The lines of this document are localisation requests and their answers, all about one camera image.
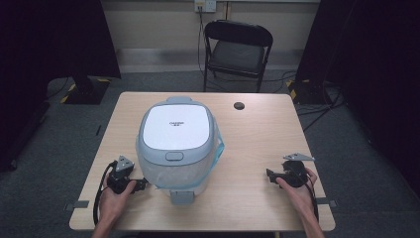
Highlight white wall socket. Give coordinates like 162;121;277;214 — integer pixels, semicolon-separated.
193;0;218;14

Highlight black folding chair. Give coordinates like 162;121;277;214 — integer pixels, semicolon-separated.
202;19;274;94

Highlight person's right hand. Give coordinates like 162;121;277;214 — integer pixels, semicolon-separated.
274;167;319;220

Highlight dark curtain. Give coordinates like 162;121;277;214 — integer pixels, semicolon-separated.
0;0;123;174
294;0;420;196

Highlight white grey-blue lidded trash can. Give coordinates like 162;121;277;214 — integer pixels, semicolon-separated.
135;95;226;207

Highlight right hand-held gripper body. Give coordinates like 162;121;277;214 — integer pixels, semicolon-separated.
279;152;316;189

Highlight person's left hand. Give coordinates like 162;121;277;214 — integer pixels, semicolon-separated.
98;179;139;226

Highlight grey tape tab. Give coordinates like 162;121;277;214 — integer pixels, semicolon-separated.
316;196;339;209
63;199;90;212

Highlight black wall socket cable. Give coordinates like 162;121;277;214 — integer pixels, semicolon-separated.
196;6;212;80

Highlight black stand base striped tape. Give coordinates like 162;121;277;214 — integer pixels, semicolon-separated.
285;78;332;106
58;75;111;106

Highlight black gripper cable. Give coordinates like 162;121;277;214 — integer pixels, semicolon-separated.
304;178;321;223
92;160;119;227

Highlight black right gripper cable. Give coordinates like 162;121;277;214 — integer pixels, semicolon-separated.
304;178;321;223

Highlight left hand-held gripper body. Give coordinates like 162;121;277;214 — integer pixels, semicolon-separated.
106;155;137;195

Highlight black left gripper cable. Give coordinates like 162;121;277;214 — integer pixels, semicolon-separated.
92;160;119;227

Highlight black floor cables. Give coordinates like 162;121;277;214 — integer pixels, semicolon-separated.
296;80;347;133

